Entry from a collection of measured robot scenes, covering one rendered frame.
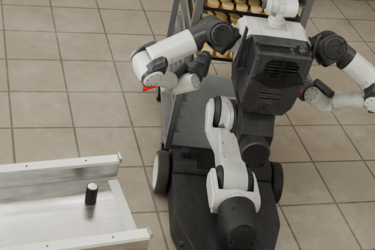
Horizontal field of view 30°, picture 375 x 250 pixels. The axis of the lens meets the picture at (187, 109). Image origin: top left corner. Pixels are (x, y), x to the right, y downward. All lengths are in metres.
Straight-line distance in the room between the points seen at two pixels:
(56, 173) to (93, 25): 2.48
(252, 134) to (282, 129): 1.21
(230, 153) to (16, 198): 1.28
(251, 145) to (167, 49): 0.48
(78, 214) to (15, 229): 0.17
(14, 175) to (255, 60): 0.93
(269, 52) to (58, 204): 0.92
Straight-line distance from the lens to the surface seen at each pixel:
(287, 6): 2.53
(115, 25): 4.40
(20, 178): 1.96
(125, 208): 1.96
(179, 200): 2.99
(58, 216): 1.91
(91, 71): 3.95
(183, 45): 2.47
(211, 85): 3.76
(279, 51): 2.45
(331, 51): 2.58
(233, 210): 2.76
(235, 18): 3.06
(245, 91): 2.50
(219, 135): 3.05
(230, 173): 2.90
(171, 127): 3.22
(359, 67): 2.66
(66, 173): 1.98
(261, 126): 2.66
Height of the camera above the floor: 2.21
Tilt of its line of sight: 36 degrees down
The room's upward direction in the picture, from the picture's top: 13 degrees clockwise
